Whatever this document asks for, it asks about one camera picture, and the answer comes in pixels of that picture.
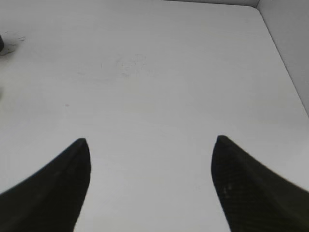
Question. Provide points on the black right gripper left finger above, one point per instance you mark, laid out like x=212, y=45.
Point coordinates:
x=51, y=199

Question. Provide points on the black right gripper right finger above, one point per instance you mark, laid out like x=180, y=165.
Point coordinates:
x=253, y=197

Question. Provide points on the dark red wine bottle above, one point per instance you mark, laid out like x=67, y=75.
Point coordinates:
x=1, y=43

